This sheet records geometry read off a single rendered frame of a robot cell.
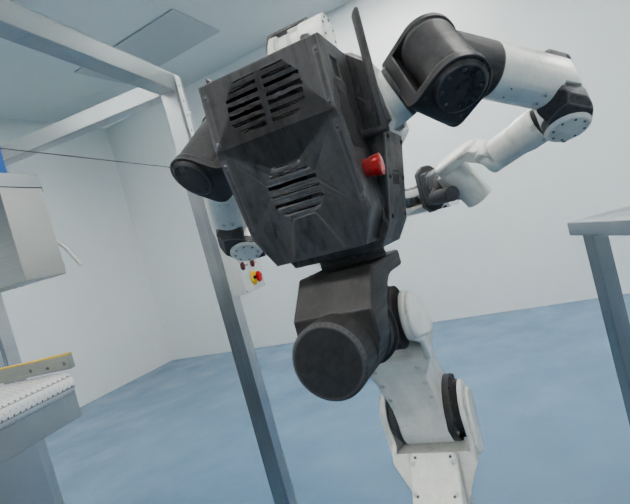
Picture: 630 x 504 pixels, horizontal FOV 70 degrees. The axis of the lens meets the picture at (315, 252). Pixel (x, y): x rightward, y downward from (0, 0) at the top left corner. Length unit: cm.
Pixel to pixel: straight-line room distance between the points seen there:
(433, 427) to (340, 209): 57
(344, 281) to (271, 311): 416
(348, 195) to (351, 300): 15
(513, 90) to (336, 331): 48
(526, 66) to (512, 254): 323
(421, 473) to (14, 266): 95
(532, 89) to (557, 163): 311
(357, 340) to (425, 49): 43
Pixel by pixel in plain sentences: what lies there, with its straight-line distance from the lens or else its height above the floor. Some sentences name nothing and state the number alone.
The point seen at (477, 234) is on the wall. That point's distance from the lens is 399.
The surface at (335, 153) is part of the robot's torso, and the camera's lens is 63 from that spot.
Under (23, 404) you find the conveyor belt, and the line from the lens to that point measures 108.
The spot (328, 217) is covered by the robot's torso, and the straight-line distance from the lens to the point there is 65.
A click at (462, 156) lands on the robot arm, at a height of 111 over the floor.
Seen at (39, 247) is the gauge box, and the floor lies 116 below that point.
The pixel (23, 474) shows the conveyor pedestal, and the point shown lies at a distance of 124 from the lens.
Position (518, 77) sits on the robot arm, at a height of 119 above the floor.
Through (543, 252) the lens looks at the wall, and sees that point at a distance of 399.
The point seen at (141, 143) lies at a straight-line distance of 142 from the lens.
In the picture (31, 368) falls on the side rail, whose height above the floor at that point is 91.
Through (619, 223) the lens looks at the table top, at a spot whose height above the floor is 89.
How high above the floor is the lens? 103
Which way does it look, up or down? 2 degrees down
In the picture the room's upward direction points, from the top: 15 degrees counter-clockwise
